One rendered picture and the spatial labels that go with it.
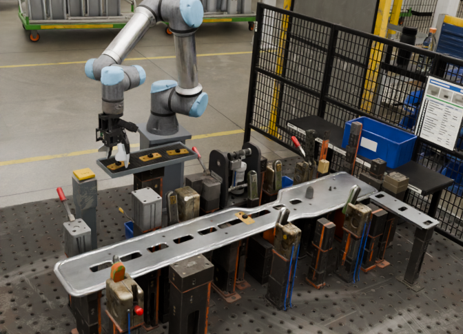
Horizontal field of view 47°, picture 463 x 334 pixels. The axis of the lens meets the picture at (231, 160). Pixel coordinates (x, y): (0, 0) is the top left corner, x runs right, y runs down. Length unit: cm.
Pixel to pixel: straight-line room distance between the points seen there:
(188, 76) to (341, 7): 235
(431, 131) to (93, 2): 713
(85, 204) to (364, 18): 281
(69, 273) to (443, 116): 171
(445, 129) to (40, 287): 184
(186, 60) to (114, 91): 47
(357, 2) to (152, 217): 280
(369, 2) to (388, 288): 242
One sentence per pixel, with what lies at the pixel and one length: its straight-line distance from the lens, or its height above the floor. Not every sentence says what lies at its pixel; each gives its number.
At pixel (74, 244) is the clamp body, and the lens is 182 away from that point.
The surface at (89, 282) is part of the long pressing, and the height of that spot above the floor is 100.
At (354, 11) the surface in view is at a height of 142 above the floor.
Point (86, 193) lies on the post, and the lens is 196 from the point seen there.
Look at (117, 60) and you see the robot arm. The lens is 202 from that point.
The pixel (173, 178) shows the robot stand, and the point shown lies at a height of 88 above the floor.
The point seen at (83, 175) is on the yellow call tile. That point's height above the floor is 116.
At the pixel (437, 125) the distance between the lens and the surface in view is 258.
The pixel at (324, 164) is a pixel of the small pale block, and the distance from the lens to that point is 239.
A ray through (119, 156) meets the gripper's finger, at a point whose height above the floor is 122.
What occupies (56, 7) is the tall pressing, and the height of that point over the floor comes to 47.
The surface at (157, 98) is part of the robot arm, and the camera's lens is 237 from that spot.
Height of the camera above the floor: 206
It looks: 26 degrees down
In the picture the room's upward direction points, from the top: 5 degrees clockwise
